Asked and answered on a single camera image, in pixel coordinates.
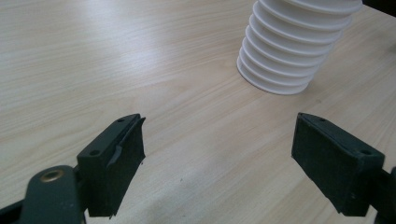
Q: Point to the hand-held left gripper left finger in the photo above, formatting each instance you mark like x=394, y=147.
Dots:
x=106, y=168

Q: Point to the stack of white paper cups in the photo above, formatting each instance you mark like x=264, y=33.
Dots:
x=289, y=46

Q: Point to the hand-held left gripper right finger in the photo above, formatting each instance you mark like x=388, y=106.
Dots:
x=330, y=161

